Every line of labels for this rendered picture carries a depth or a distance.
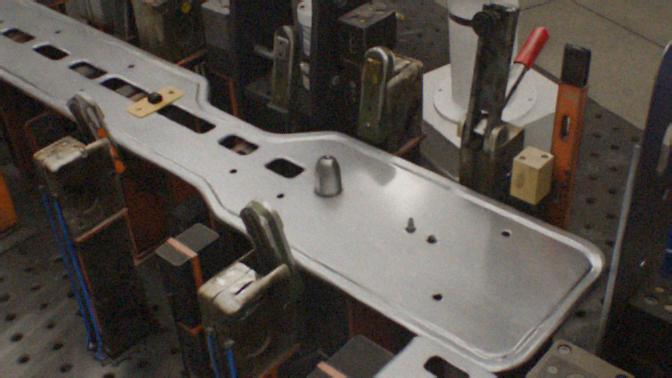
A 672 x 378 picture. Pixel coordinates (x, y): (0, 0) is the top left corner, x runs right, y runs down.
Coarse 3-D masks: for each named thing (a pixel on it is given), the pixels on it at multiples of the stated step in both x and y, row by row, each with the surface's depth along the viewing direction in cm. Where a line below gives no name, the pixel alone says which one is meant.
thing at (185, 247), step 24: (168, 240) 98; (192, 240) 98; (216, 240) 98; (168, 264) 96; (192, 264) 96; (216, 264) 100; (168, 288) 99; (192, 288) 98; (192, 312) 99; (192, 336) 104; (192, 360) 108
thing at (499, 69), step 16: (480, 16) 90; (496, 16) 91; (512, 16) 92; (480, 32) 91; (496, 32) 94; (512, 32) 93; (480, 48) 95; (496, 48) 95; (512, 48) 94; (480, 64) 96; (496, 64) 94; (480, 80) 97; (496, 80) 95; (480, 96) 98; (496, 96) 96; (480, 112) 100; (496, 112) 97
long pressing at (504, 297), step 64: (0, 0) 154; (0, 64) 134; (64, 64) 133; (128, 64) 132; (128, 128) 116; (256, 128) 114; (256, 192) 103; (384, 192) 102; (448, 192) 101; (320, 256) 93; (384, 256) 92; (448, 256) 92; (512, 256) 91; (576, 256) 91; (448, 320) 84; (512, 320) 84
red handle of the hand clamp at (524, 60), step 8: (536, 32) 102; (544, 32) 101; (528, 40) 102; (536, 40) 101; (544, 40) 101; (528, 48) 101; (536, 48) 101; (520, 56) 101; (528, 56) 101; (536, 56) 101; (520, 64) 101; (528, 64) 101; (512, 72) 101; (520, 72) 101; (512, 80) 101; (520, 80) 101; (512, 88) 100; (504, 104) 100; (480, 120) 100; (480, 128) 99; (480, 136) 100
